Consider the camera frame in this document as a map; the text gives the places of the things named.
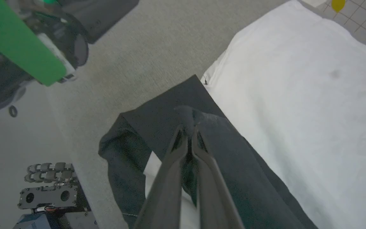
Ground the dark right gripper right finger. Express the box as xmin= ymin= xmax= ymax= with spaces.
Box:
xmin=191 ymin=127 xmax=246 ymax=229

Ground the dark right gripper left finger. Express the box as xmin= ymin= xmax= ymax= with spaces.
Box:
xmin=133 ymin=125 xmax=190 ymax=229

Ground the grey omni wheel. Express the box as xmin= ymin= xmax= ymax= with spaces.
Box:
xmin=24 ymin=162 xmax=76 ymax=184

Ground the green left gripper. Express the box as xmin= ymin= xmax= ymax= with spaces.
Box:
xmin=0 ymin=0 xmax=68 ymax=114

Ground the yellow lemon decoration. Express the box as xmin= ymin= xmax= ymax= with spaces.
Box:
xmin=331 ymin=0 xmax=346 ymax=13

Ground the black and white long-sleeve shirt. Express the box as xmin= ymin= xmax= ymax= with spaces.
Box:
xmin=98 ymin=0 xmax=366 ymax=229

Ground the white rectangular box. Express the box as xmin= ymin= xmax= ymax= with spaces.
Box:
xmin=302 ymin=0 xmax=328 ymax=8

